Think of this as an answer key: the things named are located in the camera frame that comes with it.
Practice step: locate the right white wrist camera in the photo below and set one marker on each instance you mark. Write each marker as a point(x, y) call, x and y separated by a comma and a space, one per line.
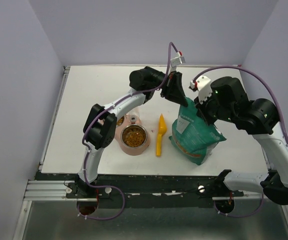
point(202, 85)

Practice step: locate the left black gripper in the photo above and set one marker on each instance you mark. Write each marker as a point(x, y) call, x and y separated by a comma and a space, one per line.
point(173, 90)

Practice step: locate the aluminium frame extrusion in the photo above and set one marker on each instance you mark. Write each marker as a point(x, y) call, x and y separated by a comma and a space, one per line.
point(47, 190)

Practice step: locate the yellow plastic scoop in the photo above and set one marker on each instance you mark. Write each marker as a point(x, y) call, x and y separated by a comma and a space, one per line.
point(161, 131)

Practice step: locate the clear water bottle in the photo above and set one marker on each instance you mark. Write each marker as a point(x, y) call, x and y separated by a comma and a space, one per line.
point(134, 116)

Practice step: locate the black mounting rail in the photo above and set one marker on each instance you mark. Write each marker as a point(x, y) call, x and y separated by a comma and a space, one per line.
point(114, 191)

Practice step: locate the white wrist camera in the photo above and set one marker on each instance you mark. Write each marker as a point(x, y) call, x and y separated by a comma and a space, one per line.
point(179, 59)
point(202, 85)

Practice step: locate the pink double pet feeder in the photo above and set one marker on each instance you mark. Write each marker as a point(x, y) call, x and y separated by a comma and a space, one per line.
point(121, 124)

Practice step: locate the front steel bowl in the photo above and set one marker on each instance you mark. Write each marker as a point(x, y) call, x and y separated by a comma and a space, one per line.
point(133, 126)

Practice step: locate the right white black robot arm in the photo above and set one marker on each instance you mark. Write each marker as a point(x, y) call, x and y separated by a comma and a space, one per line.
point(225, 99)

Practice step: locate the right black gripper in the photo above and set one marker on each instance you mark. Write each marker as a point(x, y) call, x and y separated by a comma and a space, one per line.
point(201, 110)

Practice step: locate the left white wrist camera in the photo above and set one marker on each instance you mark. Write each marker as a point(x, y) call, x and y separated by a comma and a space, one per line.
point(179, 59)

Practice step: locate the green pet food bag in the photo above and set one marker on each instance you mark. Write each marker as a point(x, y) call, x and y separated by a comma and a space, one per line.
point(192, 137)

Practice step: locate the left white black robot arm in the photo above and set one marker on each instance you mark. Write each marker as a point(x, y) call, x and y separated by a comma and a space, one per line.
point(100, 126)

